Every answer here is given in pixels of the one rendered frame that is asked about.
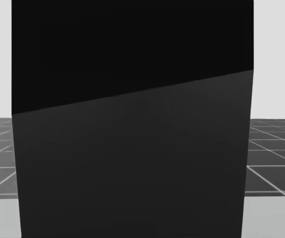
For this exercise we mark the black screen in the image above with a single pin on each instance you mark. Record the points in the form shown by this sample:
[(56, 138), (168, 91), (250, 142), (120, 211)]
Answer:
[(132, 49)]

